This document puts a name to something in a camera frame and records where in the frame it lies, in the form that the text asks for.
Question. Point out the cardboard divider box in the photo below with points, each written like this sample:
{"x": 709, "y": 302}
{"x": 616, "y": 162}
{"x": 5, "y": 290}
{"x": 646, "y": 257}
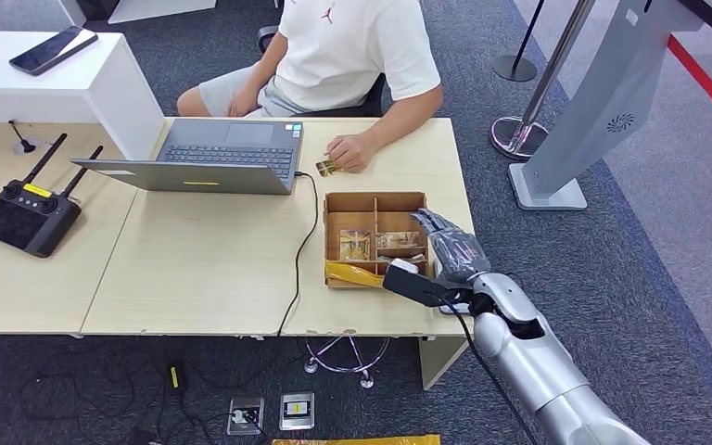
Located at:
{"x": 350, "y": 202}

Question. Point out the black smartphone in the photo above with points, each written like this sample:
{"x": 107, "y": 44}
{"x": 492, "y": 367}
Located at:
{"x": 54, "y": 50}

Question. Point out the black stanchion post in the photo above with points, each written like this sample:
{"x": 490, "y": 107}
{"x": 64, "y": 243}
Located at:
{"x": 514, "y": 67}

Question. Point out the person's left hand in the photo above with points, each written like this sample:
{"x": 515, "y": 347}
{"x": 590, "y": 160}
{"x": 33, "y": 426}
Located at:
{"x": 356, "y": 152}

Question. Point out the closed metal floor socket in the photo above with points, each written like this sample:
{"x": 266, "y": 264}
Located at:
{"x": 297, "y": 408}

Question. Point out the long golden key card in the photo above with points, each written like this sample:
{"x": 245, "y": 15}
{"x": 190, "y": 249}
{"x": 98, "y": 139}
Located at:
{"x": 393, "y": 241}

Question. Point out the beige desk leg panel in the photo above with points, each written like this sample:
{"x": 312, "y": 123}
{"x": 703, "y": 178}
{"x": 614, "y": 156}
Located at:
{"x": 439, "y": 362}

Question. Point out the red barrier belt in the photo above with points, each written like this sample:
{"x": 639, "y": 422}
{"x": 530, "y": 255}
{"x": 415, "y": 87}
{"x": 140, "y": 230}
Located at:
{"x": 706, "y": 83}

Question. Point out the square golden key card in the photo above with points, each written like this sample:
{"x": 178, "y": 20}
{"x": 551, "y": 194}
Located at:
{"x": 355, "y": 245}

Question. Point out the silver kiosk stand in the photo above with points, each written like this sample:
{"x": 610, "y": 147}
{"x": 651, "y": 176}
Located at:
{"x": 601, "y": 92}

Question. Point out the person's right forearm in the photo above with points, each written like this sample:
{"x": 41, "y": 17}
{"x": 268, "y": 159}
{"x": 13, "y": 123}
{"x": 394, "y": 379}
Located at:
{"x": 264, "y": 67}

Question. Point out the white raised counter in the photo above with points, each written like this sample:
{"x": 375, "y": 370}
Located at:
{"x": 104, "y": 92}

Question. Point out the grey card reader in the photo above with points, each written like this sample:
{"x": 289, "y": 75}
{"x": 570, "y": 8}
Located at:
{"x": 451, "y": 311}

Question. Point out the grey laptop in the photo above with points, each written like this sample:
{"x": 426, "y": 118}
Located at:
{"x": 233, "y": 153}

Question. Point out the person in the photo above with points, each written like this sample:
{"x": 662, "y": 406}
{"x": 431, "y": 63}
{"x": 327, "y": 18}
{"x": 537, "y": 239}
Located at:
{"x": 350, "y": 55}

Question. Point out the open metal floor socket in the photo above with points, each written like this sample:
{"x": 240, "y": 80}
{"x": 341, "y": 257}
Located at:
{"x": 254, "y": 405}

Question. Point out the black office chair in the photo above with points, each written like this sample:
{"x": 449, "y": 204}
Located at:
{"x": 374, "y": 104}

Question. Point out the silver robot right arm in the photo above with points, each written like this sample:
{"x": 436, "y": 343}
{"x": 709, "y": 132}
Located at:
{"x": 534, "y": 362}

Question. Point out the white furniture panel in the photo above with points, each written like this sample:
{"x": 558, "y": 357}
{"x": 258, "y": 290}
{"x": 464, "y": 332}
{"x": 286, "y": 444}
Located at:
{"x": 159, "y": 9}

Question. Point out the chrome stanchion post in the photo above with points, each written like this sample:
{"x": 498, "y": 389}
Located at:
{"x": 519, "y": 138}

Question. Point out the white card in box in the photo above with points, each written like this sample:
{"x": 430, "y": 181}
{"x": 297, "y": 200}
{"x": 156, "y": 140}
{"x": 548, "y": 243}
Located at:
{"x": 414, "y": 257}

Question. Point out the yellow tape strip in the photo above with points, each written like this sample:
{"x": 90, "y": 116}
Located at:
{"x": 350, "y": 273}

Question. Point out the yellow sheet on floor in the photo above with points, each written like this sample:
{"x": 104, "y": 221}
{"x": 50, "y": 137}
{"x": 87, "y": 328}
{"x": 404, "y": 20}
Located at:
{"x": 356, "y": 441}

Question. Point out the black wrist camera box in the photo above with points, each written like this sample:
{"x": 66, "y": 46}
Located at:
{"x": 411, "y": 285}

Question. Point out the black remote controller with antennas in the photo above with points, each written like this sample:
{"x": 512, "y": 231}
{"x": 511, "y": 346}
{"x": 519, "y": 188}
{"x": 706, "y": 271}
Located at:
{"x": 24, "y": 221}

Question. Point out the person's right hand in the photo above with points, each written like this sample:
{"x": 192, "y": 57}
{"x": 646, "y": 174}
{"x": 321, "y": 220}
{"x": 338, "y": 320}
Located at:
{"x": 246, "y": 103}

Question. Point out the person's left forearm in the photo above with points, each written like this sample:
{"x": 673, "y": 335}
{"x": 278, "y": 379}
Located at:
{"x": 405, "y": 120}

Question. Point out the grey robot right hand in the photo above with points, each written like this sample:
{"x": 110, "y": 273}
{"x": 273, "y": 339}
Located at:
{"x": 454, "y": 252}

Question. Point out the chrome stool base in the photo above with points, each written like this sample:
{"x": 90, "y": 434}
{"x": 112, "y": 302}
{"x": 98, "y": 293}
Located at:
{"x": 366, "y": 382}

